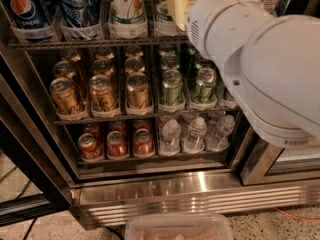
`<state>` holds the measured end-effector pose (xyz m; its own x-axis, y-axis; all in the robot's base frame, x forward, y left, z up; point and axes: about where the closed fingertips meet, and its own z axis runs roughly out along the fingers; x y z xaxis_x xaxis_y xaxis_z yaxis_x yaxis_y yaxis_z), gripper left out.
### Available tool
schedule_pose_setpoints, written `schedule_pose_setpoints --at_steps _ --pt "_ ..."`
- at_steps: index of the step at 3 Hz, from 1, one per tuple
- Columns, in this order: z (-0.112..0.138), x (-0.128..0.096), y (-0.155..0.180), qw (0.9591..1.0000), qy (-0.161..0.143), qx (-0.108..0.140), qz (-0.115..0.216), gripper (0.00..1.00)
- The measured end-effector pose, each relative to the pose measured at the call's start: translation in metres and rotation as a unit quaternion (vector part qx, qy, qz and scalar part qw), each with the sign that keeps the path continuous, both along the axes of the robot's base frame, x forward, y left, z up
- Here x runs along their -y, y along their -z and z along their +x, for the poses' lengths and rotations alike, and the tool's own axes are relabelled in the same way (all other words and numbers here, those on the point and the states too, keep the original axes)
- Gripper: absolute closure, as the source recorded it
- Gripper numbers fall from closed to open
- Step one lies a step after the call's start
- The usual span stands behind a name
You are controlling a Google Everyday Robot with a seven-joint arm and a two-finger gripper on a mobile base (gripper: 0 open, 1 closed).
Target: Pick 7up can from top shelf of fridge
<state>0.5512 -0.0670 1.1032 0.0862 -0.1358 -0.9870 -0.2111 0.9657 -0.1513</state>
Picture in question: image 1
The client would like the water bottle middle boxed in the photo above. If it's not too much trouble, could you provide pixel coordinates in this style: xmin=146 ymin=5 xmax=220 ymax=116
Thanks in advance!
xmin=183 ymin=117 xmax=207 ymax=154

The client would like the red can front left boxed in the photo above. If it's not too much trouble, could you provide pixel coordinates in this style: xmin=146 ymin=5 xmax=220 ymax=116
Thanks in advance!
xmin=78 ymin=133 xmax=102 ymax=160

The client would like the water bottle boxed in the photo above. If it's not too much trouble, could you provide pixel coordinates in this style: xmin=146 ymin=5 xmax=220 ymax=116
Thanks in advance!
xmin=160 ymin=119 xmax=181 ymax=156
xmin=206 ymin=115 xmax=235 ymax=152
xmin=183 ymin=117 xmax=207 ymax=154

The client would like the red can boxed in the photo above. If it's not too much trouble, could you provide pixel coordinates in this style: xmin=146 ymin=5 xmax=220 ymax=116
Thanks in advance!
xmin=107 ymin=131 xmax=127 ymax=158
xmin=134 ymin=128 xmax=153 ymax=156
xmin=78 ymin=133 xmax=102 ymax=160

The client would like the gold can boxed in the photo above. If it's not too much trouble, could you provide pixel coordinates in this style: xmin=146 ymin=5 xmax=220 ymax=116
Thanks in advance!
xmin=93 ymin=59 xmax=114 ymax=77
xmin=49 ymin=77 xmax=84 ymax=116
xmin=125 ymin=56 xmax=145 ymax=75
xmin=53 ymin=61 xmax=78 ymax=84
xmin=89 ymin=75 xmax=118 ymax=112
xmin=127 ymin=73 xmax=150 ymax=109

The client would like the clear plastic container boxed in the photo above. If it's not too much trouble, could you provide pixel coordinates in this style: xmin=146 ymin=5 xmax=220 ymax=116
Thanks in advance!
xmin=125 ymin=214 xmax=234 ymax=240

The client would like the orange cable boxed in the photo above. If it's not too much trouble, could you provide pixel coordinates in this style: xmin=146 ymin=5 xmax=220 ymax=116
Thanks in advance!
xmin=273 ymin=207 xmax=320 ymax=223

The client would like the gold can front right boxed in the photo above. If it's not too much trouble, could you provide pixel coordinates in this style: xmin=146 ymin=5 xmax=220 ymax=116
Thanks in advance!
xmin=127 ymin=73 xmax=150 ymax=109

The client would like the gold can front left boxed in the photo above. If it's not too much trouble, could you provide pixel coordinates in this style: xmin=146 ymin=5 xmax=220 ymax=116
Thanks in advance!
xmin=49 ymin=77 xmax=84 ymax=116

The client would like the red can front right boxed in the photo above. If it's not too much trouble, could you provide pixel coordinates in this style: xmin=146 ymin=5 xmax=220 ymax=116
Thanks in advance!
xmin=134 ymin=128 xmax=153 ymax=156

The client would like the green can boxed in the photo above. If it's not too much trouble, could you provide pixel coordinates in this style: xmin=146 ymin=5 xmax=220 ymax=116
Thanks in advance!
xmin=160 ymin=69 xmax=183 ymax=106
xmin=160 ymin=54 xmax=180 ymax=71
xmin=191 ymin=68 xmax=217 ymax=104
xmin=192 ymin=53 xmax=213 ymax=71

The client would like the green can front right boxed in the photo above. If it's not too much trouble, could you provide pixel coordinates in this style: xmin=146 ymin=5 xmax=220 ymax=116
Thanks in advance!
xmin=191 ymin=68 xmax=217 ymax=104

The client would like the water bottle left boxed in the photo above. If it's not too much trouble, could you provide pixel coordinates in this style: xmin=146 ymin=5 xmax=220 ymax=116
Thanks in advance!
xmin=160 ymin=119 xmax=181 ymax=156

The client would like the green can front left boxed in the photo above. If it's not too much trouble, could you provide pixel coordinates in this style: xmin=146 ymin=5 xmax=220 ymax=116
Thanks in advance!
xmin=160 ymin=69 xmax=183 ymax=106

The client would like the gold can front middle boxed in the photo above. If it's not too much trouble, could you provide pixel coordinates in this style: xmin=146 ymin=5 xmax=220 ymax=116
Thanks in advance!
xmin=89 ymin=75 xmax=118 ymax=112

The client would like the water bottle right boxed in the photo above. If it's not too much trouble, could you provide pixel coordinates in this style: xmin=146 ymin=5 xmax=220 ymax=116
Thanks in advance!
xmin=206 ymin=115 xmax=235 ymax=152

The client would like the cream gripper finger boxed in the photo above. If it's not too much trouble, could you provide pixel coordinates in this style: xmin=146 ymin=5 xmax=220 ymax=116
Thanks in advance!
xmin=166 ymin=0 xmax=196 ymax=31

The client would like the stainless steel fridge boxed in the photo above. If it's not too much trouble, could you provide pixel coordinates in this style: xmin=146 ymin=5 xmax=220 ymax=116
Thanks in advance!
xmin=0 ymin=9 xmax=320 ymax=230

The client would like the red can front middle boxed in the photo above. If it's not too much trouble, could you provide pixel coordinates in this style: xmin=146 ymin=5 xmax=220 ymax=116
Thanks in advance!
xmin=107 ymin=131 xmax=127 ymax=158

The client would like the open fridge door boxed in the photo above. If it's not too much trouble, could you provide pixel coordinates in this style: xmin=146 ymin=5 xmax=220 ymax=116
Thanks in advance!
xmin=0 ymin=73 xmax=73 ymax=228

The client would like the black cable on floor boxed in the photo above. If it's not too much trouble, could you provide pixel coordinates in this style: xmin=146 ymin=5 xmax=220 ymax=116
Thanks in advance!
xmin=21 ymin=217 xmax=38 ymax=240

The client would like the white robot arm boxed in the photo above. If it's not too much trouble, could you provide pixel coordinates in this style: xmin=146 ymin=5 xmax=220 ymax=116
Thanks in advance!
xmin=167 ymin=0 xmax=320 ymax=148

